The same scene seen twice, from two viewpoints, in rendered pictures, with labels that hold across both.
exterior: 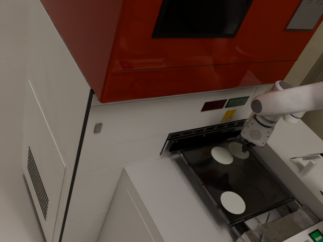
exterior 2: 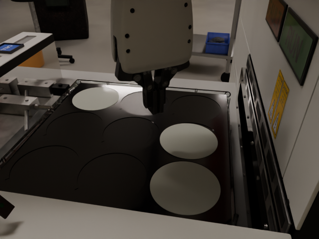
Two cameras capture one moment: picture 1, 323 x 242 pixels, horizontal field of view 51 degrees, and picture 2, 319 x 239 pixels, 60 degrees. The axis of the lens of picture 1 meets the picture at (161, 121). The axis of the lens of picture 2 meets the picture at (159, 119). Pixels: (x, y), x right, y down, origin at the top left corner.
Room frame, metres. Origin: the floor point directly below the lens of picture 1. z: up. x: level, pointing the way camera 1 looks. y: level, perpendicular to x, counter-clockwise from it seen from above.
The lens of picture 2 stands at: (1.38, -0.56, 1.20)
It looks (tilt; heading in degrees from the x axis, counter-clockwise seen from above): 34 degrees down; 144
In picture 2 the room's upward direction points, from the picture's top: straight up
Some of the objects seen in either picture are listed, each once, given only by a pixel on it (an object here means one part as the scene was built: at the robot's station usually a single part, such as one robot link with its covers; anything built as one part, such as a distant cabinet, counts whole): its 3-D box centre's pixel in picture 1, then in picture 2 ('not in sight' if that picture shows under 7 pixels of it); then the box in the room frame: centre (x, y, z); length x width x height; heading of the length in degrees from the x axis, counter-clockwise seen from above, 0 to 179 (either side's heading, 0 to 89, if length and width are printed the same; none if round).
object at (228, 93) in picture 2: (202, 185); (150, 87); (0.90, -0.24, 0.90); 0.37 x 0.01 x 0.01; 44
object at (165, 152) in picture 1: (204, 139); (249, 142); (1.16, -0.21, 0.89); 0.44 x 0.02 x 0.10; 134
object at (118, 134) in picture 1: (180, 122); (260, 39); (1.05, -0.07, 1.02); 0.81 x 0.03 x 0.40; 134
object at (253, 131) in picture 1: (258, 128); (152, 22); (1.09, -0.36, 1.11); 0.10 x 0.07 x 0.11; 79
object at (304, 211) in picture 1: (308, 215); not in sight; (0.96, -0.68, 0.89); 0.08 x 0.03 x 0.03; 44
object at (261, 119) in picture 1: (266, 116); not in sight; (1.09, -0.36, 1.17); 0.09 x 0.08 x 0.03; 79
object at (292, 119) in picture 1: (294, 114); not in sight; (1.47, -0.60, 1.01); 0.07 x 0.07 x 0.10
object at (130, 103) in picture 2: (235, 174); (131, 133); (1.03, -0.37, 0.90); 0.34 x 0.34 x 0.01; 44
